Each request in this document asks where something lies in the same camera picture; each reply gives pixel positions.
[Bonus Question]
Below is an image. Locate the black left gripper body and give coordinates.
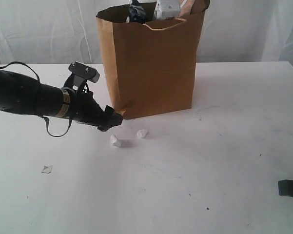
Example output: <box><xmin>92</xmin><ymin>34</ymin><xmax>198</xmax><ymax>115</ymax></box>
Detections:
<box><xmin>68</xmin><ymin>90</ymin><xmax>106</xmax><ymax>127</ymax></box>

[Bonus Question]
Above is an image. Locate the small white figurine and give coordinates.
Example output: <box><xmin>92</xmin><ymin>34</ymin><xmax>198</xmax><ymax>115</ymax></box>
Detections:
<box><xmin>137</xmin><ymin>129</ymin><xmax>148</xmax><ymax>138</ymax></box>
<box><xmin>110</xmin><ymin>135</ymin><xmax>125</xmax><ymax>148</ymax></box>

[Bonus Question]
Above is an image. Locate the spaghetti packet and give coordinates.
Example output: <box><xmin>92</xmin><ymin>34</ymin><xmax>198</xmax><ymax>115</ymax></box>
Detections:
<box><xmin>128</xmin><ymin>0</ymin><xmax>148</xmax><ymax>24</ymax></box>

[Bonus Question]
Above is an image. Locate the white blue milk carton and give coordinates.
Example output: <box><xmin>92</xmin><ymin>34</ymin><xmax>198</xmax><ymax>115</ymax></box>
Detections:
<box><xmin>153</xmin><ymin>0</ymin><xmax>180</xmax><ymax>20</ymax></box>

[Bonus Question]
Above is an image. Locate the brown kraft pouch orange stripe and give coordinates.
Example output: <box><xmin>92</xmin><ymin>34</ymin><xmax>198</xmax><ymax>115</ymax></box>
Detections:
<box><xmin>178</xmin><ymin>0</ymin><xmax>210</xmax><ymax>18</ymax></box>

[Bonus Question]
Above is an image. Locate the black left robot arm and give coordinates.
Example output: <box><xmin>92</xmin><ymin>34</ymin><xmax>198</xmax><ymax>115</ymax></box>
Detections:
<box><xmin>0</xmin><ymin>61</ymin><xmax>123</xmax><ymax>132</ymax></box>

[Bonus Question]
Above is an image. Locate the brown paper bag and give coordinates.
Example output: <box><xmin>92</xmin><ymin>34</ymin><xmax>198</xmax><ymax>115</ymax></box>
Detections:
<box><xmin>97</xmin><ymin>5</ymin><xmax>205</xmax><ymax>119</ymax></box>

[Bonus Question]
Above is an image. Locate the torn plastic scrap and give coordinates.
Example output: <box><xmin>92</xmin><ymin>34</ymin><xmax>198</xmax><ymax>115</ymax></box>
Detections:
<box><xmin>41</xmin><ymin>165</ymin><xmax>53</xmax><ymax>174</ymax></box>

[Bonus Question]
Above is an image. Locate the white backdrop curtain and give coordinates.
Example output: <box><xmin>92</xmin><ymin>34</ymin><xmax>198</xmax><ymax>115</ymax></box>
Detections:
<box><xmin>0</xmin><ymin>0</ymin><xmax>293</xmax><ymax>64</ymax></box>

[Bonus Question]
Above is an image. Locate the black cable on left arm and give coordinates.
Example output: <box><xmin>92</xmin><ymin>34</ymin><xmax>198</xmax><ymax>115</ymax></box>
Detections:
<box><xmin>0</xmin><ymin>61</ymin><xmax>73</xmax><ymax>137</ymax></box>

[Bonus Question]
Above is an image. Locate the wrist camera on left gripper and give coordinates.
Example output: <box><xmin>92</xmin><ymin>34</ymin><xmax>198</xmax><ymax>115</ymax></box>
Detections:
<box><xmin>63</xmin><ymin>61</ymin><xmax>100</xmax><ymax>92</ymax></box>

